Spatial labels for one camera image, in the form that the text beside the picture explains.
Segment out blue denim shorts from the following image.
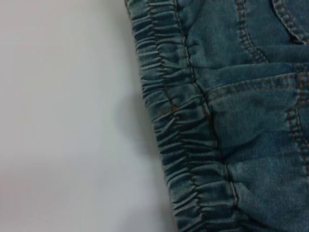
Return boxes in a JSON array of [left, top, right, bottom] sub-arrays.
[[124, 0, 309, 232]]

